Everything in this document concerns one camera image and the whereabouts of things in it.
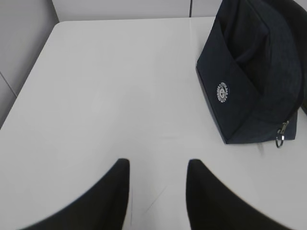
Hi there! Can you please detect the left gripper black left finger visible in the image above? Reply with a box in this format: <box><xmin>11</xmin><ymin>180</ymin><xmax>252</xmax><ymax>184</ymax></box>
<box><xmin>25</xmin><ymin>158</ymin><xmax>130</xmax><ymax>230</ymax></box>

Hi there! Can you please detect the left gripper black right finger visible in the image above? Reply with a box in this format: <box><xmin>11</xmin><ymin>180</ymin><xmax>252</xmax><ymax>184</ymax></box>
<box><xmin>187</xmin><ymin>159</ymin><xmax>287</xmax><ymax>230</ymax></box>

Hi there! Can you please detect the dark blue lunch bag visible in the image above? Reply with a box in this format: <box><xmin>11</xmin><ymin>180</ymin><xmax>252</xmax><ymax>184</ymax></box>
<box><xmin>196</xmin><ymin>0</ymin><xmax>307</xmax><ymax>148</ymax></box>

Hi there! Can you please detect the metal zipper pull ring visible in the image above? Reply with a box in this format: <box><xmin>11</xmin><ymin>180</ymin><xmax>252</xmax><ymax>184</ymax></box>
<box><xmin>275</xmin><ymin>120</ymin><xmax>290</xmax><ymax>149</ymax></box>

